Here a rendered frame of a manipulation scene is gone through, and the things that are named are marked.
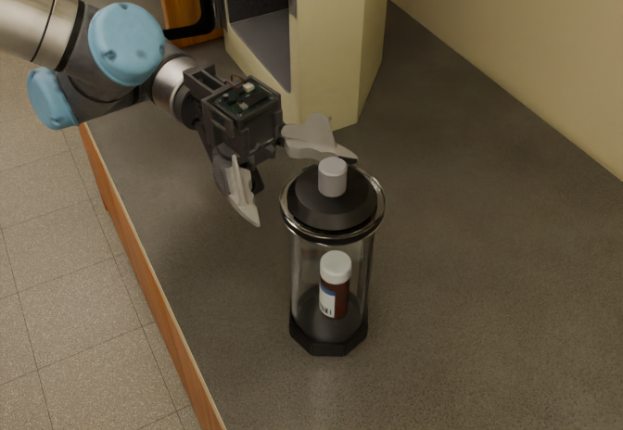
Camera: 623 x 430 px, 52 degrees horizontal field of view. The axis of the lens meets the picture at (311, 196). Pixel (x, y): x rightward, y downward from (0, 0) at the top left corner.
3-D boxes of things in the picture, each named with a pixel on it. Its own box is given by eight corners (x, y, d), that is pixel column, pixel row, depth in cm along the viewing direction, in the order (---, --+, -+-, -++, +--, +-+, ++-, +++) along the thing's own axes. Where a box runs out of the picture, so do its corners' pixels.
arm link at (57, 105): (36, 50, 67) (128, 25, 74) (16, 81, 76) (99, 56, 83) (69, 119, 68) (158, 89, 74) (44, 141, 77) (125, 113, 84)
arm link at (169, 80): (158, 120, 81) (209, 94, 85) (178, 138, 78) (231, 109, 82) (146, 70, 75) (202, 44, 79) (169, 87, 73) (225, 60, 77)
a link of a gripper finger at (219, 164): (214, 195, 68) (209, 141, 74) (215, 204, 69) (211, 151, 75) (258, 189, 68) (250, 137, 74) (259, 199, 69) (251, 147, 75)
